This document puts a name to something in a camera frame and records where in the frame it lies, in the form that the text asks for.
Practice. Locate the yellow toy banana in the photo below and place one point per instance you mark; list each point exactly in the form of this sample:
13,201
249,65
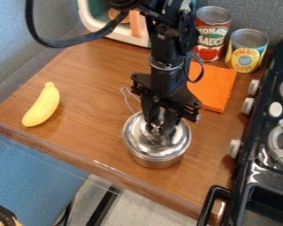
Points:
41,106

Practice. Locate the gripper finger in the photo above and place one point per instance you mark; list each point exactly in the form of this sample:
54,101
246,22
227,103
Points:
151,114
172,123

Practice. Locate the silver pot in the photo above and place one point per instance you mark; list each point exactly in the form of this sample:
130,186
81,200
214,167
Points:
155,162

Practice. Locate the silver pot lid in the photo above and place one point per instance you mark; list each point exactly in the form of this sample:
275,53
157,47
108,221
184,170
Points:
137,141

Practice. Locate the yellow pineapple can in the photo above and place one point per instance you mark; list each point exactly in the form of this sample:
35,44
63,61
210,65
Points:
244,53

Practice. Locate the toy stove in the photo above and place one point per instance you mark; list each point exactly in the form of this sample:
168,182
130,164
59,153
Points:
266,164

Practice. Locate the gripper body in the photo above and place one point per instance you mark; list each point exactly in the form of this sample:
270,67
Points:
171,91

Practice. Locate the red tomato can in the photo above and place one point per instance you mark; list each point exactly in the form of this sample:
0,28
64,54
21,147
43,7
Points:
210,35

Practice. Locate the orange cloth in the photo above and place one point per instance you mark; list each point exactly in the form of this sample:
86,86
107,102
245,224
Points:
214,86

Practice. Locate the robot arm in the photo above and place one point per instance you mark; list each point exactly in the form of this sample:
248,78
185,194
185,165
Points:
167,38

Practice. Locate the toy microwave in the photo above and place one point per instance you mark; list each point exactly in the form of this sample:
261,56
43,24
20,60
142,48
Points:
100,20

